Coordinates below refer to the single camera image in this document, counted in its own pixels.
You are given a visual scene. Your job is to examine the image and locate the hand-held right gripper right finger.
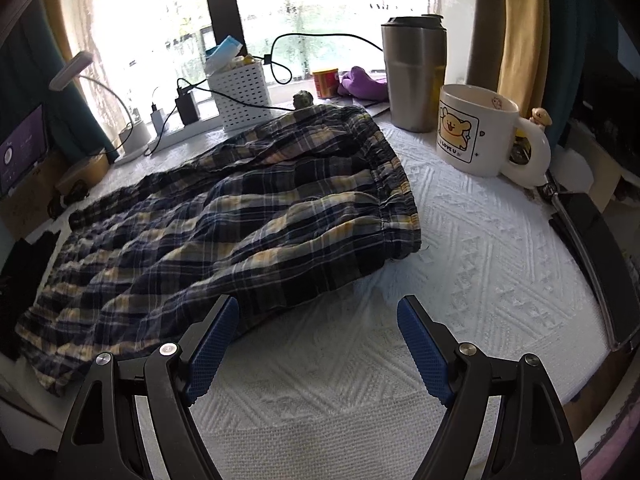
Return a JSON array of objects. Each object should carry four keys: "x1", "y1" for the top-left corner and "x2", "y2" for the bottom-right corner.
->
[{"x1": 396, "y1": 294, "x2": 583, "y2": 480}]

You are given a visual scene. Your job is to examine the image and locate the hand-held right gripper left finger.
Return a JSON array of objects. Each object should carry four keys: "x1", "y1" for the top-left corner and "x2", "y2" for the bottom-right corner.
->
[{"x1": 57, "y1": 294, "x2": 240, "y2": 480}]

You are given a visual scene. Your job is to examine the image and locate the plaid pants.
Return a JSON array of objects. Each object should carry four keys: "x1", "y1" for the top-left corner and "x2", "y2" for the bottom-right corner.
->
[{"x1": 14, "y1": 105, "x2": 423, "y2": 398}]

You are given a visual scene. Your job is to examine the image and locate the white textured table cloth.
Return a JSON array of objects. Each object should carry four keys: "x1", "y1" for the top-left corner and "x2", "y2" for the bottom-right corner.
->
[{"x1": 0, "y1": 110, "x2": 616, "y2": 480}]

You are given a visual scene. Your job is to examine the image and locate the black flat case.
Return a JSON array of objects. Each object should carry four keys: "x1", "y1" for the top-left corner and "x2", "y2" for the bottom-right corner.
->
[{"x1": 547, "y1": 192, "x2": 640, "y2": 351}]

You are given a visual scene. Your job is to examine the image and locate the small black bundle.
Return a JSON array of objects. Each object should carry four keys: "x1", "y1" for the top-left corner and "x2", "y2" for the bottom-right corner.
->
[{"x1": 47, "y1": 182, "x2": 88, "y2": 218}]

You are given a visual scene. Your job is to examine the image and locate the black cloth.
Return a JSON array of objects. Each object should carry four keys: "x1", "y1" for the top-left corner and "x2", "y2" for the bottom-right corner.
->
[{"x1": 0, "y1": 232, "x2": 66, "y2": 361}]

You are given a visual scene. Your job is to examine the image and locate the yellow food container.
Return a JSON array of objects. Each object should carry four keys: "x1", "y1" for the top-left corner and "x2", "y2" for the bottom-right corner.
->
[{"x1": 55, "y1": 152, "x2": 111, "y2": 193}]

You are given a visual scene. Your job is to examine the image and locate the white power strip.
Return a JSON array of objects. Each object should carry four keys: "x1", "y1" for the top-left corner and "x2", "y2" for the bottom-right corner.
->
[{"x1": 147, "y1": 115, "x2": 226, "y2": 153}]

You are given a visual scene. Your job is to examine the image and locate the white bear print mug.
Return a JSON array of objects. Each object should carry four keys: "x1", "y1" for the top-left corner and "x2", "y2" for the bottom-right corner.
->
[{"x1": 435, "y1": 84, "x2": 552, "y2": 190}]

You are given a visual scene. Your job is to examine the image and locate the cardboard box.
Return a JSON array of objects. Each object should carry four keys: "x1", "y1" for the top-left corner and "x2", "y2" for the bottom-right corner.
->
[{"x1": 0, "y1": 152, "x2": 68, "y2": 241}]

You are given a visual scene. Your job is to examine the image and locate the black charger plug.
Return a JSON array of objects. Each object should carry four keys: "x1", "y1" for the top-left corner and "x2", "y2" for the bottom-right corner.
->
[{"x1": 174, "y1": 92, "x2": 201, "y2": 126}]

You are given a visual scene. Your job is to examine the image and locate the white perforated basket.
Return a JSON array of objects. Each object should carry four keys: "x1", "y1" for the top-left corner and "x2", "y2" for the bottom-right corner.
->
[{"x1": 207, "y1": 57, "x2": 273, "y2": 132}]

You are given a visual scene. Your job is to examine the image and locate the steel travel tumbler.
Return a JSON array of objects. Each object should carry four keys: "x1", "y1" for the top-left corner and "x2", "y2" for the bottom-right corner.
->
[{"x1": 381, "y1": 14, "x2": 447, "y2": 133}]

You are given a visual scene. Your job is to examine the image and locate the tablet with purple screen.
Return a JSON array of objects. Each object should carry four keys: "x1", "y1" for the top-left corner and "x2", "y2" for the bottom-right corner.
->
[{"x1": 0, "y1": 105, "x2": 50, "y2": 198}]

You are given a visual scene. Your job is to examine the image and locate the purple cloth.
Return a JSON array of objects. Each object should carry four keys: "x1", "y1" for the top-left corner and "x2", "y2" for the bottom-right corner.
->
[{"x1": 337, "y1": 66, "x2": 390, "y2": 101}]

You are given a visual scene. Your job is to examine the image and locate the small orange can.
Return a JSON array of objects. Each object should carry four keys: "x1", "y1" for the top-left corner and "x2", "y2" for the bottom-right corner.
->
[{"x1": 312, "y1": 68, "x2": 341, "y2": 100}]

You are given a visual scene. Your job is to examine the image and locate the blue packet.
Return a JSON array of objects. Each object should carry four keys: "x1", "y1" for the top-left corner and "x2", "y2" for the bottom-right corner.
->
[{"x1": 204, "y1": 35, "x2": 246, "y2": 73}]

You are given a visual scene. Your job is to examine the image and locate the white desk lamp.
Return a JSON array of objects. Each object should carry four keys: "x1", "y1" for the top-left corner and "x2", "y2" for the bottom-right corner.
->
[{"x1": 49, "y1": 51, "x2": 156, "y2": 165}]

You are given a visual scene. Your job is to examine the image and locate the teal curtain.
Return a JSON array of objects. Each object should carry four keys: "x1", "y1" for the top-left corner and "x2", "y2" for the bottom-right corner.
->
[
  {"x1": 0, "y1": 25, "x2": 121, "y2": 163},
  {"x1": 542, "y1": 0, "x2": 621, "y2": 146}
]

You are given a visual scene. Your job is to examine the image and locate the yellow curtain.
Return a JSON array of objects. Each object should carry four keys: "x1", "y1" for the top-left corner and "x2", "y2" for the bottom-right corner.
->
[
  {"x1": 472, "y1": 0, "x2": 551, "y2": 116},
  {"x1": 40, "y1": 0, "x2": 76, "y2": 66}
]

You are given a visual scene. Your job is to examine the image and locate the long black cable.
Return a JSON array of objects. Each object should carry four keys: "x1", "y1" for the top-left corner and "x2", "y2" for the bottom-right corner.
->
[{"x1": 177, "y1": 33, "x2": 385, "y2": 111}]

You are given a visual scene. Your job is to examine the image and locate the dark window post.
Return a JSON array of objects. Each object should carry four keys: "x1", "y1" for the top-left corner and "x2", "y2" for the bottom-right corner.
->
[{"x1": 200, "y1": 0, "x2": 246, "y2": 56}]

